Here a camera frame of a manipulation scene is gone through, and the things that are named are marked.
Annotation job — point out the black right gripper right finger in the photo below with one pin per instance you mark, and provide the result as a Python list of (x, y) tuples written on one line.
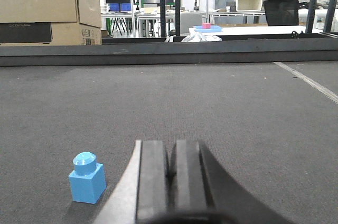
[(202, 185)]

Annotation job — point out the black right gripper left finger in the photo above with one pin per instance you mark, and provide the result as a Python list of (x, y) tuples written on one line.
[(141, 192)]

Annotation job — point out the blue toy building block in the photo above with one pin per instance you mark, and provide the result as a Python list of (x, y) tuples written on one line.
[(87, 180)]

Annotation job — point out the pink block in tray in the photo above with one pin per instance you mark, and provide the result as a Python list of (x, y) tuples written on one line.
[(206, 25)]

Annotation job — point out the beige plastic bin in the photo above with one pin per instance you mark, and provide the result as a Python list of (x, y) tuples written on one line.
[(248, 5)]

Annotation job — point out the crumpled clear plastic bag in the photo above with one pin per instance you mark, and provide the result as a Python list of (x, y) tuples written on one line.
[(199, 37)]

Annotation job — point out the light blue tray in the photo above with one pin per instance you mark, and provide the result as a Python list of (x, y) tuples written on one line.
[(212, 29)]

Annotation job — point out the black office chair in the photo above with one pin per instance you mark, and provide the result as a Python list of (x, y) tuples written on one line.
[(281, 12)]

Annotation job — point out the large brown cardboard box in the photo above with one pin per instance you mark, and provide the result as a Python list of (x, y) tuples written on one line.
[(50, 22)]

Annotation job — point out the dark conveyor side rail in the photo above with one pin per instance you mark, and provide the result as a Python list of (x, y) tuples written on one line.
[(301, 47)]

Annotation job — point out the black vertical steel post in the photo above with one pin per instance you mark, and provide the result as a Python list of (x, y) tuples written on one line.
[(163, 18)]

